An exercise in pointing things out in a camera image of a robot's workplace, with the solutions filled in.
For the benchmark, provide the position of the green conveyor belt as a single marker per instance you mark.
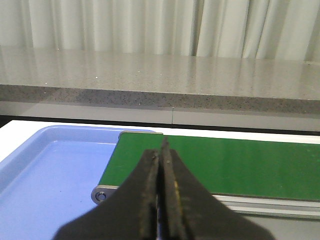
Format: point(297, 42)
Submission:
point(243, 167)

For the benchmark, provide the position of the blue plastic tray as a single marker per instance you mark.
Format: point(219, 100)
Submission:
point(48, 180)

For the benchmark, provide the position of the aluminium conveyor frame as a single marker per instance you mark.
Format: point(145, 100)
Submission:
point(280, 207)

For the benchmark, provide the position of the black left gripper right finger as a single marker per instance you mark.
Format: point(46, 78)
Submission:
point(190, 212)

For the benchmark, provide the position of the grey speckled stone counter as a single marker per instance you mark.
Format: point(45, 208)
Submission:
point(160, 89)

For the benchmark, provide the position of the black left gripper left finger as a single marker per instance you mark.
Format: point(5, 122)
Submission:
point(130, 213)

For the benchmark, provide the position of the white pleated curtain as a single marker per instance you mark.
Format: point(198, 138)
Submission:
point(255, 29)

